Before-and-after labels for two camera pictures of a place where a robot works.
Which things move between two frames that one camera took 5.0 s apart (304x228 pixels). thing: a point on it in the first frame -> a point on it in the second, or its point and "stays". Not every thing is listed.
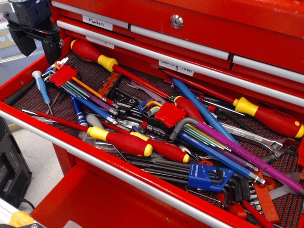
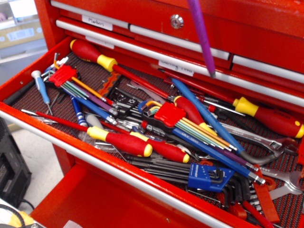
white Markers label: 98,23 stays
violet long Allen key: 226,139 -> 194,6
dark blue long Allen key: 221,157 stays
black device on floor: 15,174 stays
